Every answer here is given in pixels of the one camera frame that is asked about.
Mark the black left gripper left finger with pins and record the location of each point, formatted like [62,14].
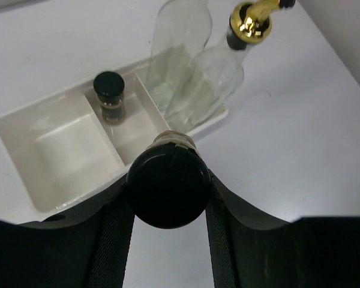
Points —
[92,253]

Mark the white three-compartment organizer tray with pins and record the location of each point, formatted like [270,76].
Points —
[61,151]

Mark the spice jar black lid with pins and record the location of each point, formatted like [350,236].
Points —
[168,184]
[109,87]

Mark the glass oil bottle gold spout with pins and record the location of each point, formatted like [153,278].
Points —
[214,74]

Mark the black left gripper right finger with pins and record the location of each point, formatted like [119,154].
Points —
[250,248]

